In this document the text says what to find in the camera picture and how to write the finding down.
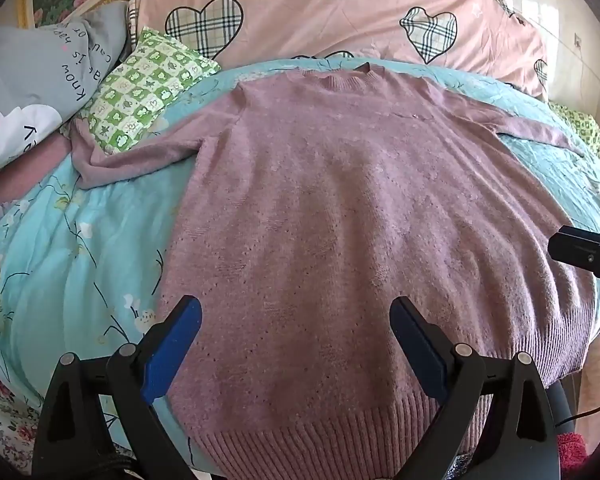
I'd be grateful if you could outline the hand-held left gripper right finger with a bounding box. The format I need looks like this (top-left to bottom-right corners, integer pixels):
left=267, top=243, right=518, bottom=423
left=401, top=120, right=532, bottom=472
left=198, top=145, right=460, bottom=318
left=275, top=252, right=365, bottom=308
left=389, top=296, right=563, bottom=480

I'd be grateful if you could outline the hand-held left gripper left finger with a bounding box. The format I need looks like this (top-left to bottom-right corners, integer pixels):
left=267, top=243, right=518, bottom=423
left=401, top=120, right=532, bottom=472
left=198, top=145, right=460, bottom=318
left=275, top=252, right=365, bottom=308
left=31, top=295, right=203, bottom=480

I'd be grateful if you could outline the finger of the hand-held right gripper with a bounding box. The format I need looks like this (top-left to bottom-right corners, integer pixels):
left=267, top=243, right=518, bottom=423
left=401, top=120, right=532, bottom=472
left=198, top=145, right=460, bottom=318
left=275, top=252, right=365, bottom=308
left=548, top=226, right=600, bottom=293

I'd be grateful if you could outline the pink knit sweater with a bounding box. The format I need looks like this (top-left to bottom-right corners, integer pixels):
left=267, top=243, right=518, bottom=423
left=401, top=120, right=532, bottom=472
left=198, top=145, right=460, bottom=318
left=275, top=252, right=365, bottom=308
left=70, top=62, right=598, bottom=473

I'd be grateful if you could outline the green leaf patterned cloth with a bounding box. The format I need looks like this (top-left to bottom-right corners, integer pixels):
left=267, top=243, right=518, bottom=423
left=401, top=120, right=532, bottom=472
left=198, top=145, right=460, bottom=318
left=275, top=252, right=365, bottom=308
left=547, top=102, right=600, bottom=176

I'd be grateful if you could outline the turquoise floral blanket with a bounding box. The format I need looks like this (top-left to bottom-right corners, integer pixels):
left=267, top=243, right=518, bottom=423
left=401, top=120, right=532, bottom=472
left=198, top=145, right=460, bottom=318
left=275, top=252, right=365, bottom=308
left=0, top=55, right=600, bottom=480

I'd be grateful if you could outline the small flower print sheet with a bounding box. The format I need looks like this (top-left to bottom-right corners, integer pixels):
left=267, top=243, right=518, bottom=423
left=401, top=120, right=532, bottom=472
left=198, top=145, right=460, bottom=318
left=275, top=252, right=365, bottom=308
left=0, top=355, right=131, bottom=461

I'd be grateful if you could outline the red fuzzy cloth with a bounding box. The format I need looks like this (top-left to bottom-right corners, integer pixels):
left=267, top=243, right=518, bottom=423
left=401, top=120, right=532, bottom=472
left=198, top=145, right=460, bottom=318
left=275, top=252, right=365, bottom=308
left=555, top=432, right=588, bottom=468

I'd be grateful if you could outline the plain pink cloth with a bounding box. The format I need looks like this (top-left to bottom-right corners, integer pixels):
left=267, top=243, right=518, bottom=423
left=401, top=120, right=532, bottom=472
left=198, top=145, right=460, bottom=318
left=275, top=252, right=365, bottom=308
left=0, top=132, right=73, bottom=211

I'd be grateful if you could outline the green checkered pillow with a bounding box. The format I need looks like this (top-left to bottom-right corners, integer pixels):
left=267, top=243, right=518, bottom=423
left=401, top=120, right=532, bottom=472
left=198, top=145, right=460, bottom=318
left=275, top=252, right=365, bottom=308
left=87, top=26, right=222, bottom=155

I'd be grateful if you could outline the grey printed pillow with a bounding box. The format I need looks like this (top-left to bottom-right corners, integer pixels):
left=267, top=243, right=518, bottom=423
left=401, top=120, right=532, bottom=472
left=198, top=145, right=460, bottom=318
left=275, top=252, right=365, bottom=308
left=0, top=0, right=131, bottom=183

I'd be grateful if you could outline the pink duvet with plaid hearts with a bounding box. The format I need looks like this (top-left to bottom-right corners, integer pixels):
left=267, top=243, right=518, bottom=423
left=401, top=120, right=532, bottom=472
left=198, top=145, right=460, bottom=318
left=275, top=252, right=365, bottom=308
left=130, top=0, right=551, bottom=101

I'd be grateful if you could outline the black cable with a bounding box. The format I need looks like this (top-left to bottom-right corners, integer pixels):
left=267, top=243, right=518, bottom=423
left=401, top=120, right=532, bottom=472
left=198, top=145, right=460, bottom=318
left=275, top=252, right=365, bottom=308
left=555, top=395, right=600, bottom=428

